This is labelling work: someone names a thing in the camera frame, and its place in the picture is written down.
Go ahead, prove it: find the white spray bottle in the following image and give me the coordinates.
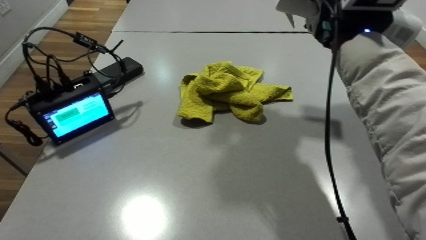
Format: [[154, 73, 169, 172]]
[[274, 0, 424, 50]]

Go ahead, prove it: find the white cube of black markers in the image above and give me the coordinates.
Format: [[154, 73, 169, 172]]
[[338, 0, 407, 12]]

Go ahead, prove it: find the yellow cloth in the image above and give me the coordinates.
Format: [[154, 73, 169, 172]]
[[176, 60, 294, 126]]

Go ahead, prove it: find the black power bank box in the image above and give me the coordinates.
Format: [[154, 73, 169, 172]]
[[93, 56, 145, 92]]

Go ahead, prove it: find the small black touchscreen device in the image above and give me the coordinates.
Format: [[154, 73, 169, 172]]
[[25, 75, 117, 146]]

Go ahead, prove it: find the black glove cable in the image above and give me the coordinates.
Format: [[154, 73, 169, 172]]
[[322, 13, 359, 240]]

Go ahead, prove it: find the black looped cable with adapter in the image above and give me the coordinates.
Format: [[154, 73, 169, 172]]
[[20, 26, 126, 94]]

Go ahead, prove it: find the black coiled cable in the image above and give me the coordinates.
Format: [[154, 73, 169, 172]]
[[4, 98, 45, 148]]

